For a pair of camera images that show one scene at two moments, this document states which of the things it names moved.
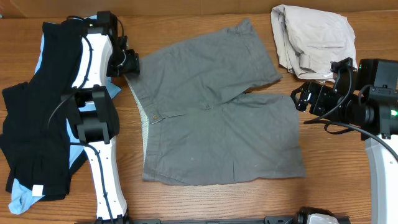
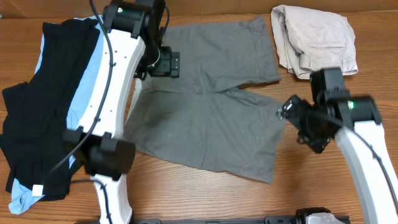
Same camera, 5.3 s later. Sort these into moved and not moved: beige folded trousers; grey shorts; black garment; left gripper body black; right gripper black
Moved: left gripper body black; right gripper black; grey shorts
Not moved: beige folded trousers; black garment
